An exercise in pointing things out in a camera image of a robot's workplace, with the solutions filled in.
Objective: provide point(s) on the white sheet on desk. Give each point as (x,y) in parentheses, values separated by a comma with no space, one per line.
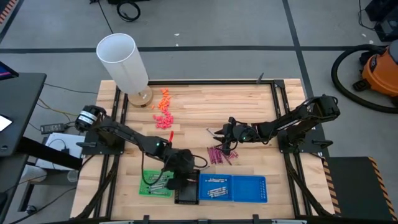
(4,123)

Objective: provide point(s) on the black slotted plastic basket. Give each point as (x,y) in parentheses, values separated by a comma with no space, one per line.
(186,197)

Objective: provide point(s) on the hazard striped floor strip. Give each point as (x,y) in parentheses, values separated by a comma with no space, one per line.
(7,9)

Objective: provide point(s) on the black mat with hazard stripes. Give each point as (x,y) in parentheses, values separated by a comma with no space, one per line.
(354,186)

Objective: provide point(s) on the black clamp lever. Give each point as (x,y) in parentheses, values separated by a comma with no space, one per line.
(87,144)
(323,143)

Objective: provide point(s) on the white box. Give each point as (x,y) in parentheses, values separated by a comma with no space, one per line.
(56,138)

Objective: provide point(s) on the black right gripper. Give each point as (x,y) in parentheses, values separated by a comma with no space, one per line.
(242,135)

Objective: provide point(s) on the orange foam plug pile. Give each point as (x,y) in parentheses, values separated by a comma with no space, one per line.
(164,99)

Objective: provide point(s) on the green slotted plastic basket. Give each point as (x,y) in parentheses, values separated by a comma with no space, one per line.
(143,194)

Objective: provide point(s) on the blue slotted plastic basket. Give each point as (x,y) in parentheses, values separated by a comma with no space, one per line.
(248,188)
(217,185)

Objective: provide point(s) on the black caster wheel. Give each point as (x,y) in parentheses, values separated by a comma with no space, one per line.
(31,210)

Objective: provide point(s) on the black equipment case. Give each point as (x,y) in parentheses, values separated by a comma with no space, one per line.
(387,25)

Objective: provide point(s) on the black aluminium table frame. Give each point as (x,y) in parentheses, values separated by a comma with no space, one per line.
(217,82)

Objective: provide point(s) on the black desk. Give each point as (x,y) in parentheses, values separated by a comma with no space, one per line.
(21,102)

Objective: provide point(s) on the pink foam plug pile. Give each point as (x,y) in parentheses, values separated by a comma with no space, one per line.
(164,122)

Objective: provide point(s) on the small black frame bracket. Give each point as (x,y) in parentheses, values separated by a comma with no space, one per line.
(260,78)

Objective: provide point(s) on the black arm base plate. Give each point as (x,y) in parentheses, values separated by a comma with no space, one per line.
(304,150)
(90,151)

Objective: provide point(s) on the black power adapter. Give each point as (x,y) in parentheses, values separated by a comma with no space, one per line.
(53,128)

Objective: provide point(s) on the clear plastic cup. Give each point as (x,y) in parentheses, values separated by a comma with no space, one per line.
(72,176)

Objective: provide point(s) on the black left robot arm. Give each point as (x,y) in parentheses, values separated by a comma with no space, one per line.
(124,133)

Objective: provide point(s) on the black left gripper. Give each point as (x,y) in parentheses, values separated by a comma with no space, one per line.
(182,161)

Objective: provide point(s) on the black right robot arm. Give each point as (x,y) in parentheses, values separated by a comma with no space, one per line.
(289,123)

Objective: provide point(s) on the orange shop vacuum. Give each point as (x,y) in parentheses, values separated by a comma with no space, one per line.
(334,72)
(381,73)

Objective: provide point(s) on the round wooden lamp base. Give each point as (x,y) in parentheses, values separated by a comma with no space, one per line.
(144,100)

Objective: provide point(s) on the monitor screen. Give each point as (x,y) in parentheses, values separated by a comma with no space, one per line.
(6,73)

